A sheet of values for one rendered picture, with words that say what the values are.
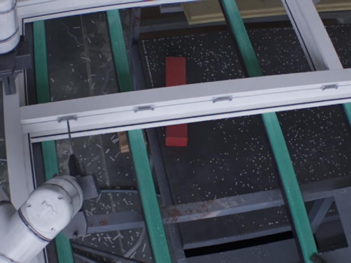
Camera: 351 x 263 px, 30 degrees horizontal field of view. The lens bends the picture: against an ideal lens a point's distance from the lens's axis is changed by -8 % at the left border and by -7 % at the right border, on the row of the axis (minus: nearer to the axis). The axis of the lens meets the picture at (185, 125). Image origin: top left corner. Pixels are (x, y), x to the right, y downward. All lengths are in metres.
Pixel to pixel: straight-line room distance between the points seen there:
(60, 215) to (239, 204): 0.57
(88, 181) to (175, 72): 0.79
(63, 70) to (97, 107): 1.30
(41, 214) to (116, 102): 0.52
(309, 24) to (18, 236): 1.05
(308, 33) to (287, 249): 0.61
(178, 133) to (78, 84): 0.98
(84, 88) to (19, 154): 1.31
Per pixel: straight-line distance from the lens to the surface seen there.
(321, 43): 1.88
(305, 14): 1.95
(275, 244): 1.93
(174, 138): 1.98
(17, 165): 1.59
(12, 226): 1.28
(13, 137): 1.63
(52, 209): 1.23
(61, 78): 2.92
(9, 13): 1.46
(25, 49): 1.59
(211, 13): 2.30
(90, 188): 1.42
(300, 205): 1.65
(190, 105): 1.71
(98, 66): 2.96
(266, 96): 1.75
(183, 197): 1.93
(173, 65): 2.14
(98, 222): 1.62
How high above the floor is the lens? 2.27
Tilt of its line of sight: 55 degrees down
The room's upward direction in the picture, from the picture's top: 8 degrees clockwise
